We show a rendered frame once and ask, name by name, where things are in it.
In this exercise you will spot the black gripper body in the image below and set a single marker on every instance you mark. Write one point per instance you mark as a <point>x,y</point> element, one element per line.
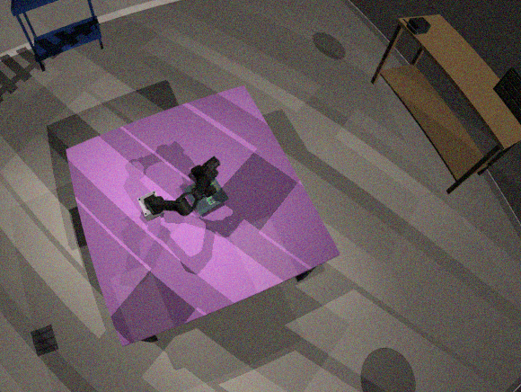
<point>210,190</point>

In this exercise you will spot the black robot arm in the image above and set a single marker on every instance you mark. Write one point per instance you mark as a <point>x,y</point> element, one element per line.
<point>206,173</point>

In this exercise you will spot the grey switch panel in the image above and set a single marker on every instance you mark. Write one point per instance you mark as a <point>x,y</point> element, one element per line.
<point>207,204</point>

